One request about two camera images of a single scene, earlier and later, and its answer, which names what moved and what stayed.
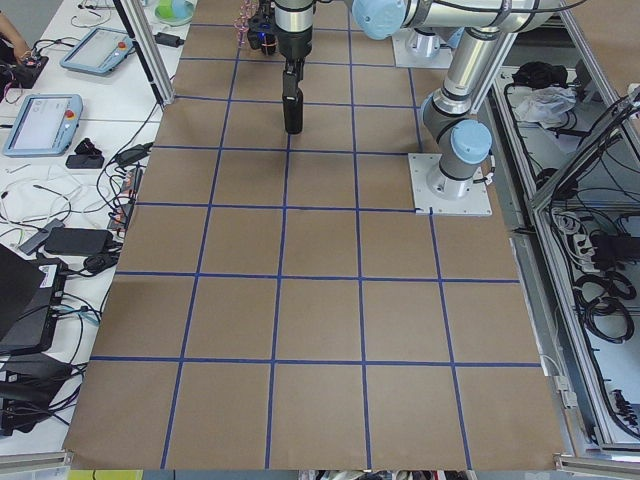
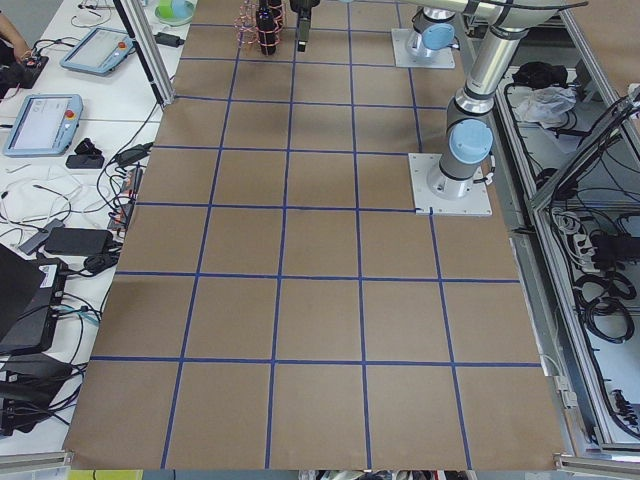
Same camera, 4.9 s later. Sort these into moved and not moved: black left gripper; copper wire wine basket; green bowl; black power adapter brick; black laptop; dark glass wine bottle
Moved: dark glass wine bottle; black left gripper
Not moved: copper wire wine basket; black laptop; green bowl; black power adapter brick
